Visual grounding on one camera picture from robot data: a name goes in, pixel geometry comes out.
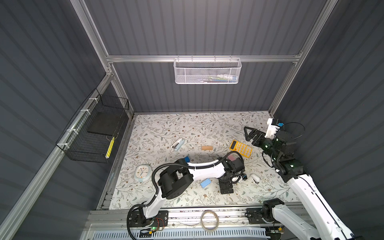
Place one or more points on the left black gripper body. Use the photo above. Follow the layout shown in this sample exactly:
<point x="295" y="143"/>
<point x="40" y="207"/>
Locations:
<point x="226" y="186"/>

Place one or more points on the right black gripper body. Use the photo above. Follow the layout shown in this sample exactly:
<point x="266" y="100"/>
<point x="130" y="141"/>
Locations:
<point x="261" y="141"/>

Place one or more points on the light blue block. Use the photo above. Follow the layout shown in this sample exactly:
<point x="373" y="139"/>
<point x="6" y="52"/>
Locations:
<point x="205" y="183"/>

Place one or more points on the natural wood block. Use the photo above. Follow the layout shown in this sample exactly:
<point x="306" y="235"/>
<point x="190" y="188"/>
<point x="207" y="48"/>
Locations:
<point x="207" y="148"/>

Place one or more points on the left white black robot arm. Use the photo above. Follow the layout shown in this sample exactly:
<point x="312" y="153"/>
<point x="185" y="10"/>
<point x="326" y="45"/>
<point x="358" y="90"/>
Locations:
<point x="172" y="179"/>

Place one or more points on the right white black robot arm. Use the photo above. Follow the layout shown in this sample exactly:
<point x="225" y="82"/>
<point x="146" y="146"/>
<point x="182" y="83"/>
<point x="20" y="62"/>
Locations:
<point x="279" y="143"/>

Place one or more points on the pink block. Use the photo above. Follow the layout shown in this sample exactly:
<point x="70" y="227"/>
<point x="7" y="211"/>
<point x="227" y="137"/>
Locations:
<point x="231" y="157"/>

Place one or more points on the yellow calculator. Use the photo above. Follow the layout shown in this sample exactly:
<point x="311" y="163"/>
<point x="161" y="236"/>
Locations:
<point x="241" y="148"/>

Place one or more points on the small white device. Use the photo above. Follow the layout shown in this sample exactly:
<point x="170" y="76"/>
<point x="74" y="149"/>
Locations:
<point x="255" y="178"/>

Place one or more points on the clear tape roll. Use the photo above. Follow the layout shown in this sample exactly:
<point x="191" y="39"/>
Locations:
<point x="212" y="224"/>

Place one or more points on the markers in white basket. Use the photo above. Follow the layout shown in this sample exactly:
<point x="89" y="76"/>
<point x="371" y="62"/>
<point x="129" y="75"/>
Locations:
<point x="229" y="79"/>

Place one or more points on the round white clock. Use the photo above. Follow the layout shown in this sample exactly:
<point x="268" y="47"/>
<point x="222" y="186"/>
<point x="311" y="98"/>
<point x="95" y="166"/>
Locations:
<point x="143" y="173"/>

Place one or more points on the yellow marker pen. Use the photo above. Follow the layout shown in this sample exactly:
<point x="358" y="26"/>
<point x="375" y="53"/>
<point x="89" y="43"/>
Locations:
<point x="110" y="148"/>

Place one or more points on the black pad in basket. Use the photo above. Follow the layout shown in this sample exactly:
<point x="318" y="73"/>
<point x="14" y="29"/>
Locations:
<point x="105" y="124"/>

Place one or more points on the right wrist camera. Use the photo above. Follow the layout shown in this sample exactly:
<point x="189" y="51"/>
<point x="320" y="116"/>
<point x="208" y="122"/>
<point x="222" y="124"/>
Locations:
<point x="273" y="126"/>

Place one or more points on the white wire mesh basket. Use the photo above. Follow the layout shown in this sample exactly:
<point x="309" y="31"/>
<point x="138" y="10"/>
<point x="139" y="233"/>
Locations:
<point x="189" y="72"/>

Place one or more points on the black wire basket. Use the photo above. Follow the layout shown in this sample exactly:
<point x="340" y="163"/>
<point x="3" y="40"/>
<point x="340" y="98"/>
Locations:
<point x="78" y="144"/>

